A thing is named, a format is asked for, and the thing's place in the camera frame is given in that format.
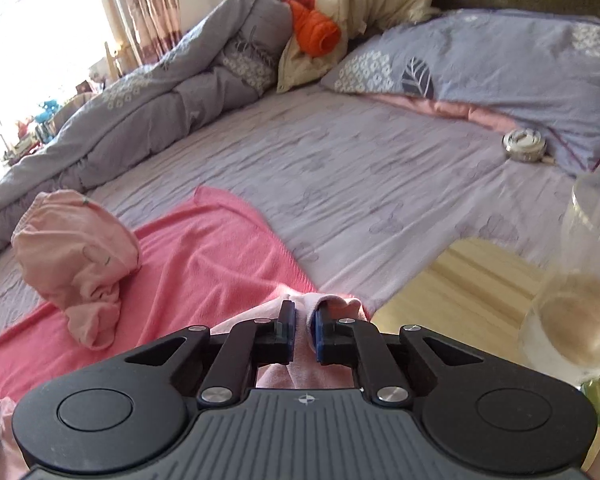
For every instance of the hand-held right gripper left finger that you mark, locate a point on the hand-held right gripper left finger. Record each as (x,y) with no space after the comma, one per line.
(291,332)

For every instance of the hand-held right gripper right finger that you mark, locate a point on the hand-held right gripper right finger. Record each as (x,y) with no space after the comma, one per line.
(320,335)

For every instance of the pale pink pajama pants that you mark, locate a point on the pale pink pajama pants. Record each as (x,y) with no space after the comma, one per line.
(303,340)

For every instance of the pink strawberry print pajama top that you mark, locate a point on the pink strawberry print pajama top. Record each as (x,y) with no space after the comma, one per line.
(75,255)

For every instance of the pink towel blanket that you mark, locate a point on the pink towel blanket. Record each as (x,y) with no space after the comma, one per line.
(205,270)

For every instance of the wooden bedside table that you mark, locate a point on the wooden bedside table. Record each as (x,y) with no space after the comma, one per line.
(455,300)

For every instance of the purple bed sheet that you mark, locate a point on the purple bed sheet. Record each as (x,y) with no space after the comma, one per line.
(380,175)

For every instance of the clear glass jar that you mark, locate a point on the clear glass jar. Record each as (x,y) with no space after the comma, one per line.
(570,320)

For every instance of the pink pillow towel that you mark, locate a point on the pink pillow towel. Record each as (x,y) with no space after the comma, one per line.
(445,107)

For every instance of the grey floral quilt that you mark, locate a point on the grey floral quilt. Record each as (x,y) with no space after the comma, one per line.
(155,105)

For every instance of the round metal tin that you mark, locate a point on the round metal tin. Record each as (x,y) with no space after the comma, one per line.
(524,146)

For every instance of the orange garment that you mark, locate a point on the orange garment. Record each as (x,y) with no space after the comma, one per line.
(312,25)

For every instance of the blue plush toy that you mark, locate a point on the blue plush toy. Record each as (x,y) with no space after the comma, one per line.
(47,110)

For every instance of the wooden easel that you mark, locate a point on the wooden easel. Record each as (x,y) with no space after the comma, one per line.
(114,55)

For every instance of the purple floral pillow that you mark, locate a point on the purple floral pillow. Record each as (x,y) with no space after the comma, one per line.
(505,60)

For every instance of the hanging pink floral curtain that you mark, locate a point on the hanging pink floral curtain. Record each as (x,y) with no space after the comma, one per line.
(150,10)

